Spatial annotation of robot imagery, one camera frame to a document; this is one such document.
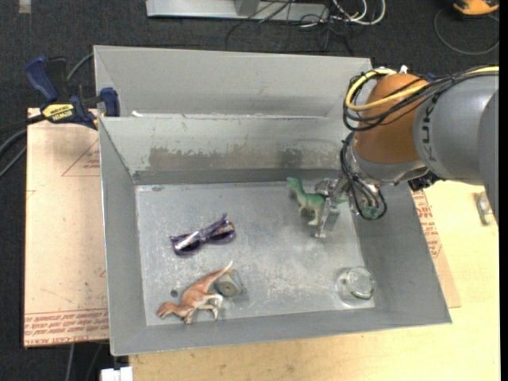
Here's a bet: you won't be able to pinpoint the purple sunglasses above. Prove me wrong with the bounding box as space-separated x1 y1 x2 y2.
170 212 237 258

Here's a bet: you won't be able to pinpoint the grey metal bin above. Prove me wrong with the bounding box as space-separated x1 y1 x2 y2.
93 44 453 357

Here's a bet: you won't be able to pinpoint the clear glass jar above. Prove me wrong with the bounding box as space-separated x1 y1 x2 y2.
475 190 496 226

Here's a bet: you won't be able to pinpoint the small grey cylinder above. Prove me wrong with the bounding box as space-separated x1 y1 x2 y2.
214 268 244 298

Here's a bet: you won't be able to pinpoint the green toy dinosaur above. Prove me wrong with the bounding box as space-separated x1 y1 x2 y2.
286 176 351 227

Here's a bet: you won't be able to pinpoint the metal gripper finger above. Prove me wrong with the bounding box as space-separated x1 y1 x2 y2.
316 179 337 198
315 205 341 239

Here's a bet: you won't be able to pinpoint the orange-brown toy dinosaur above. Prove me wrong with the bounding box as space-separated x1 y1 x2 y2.
156 260 234 325

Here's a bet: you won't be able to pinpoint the clear glass cup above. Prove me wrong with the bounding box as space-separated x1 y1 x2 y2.
335 266 377 307

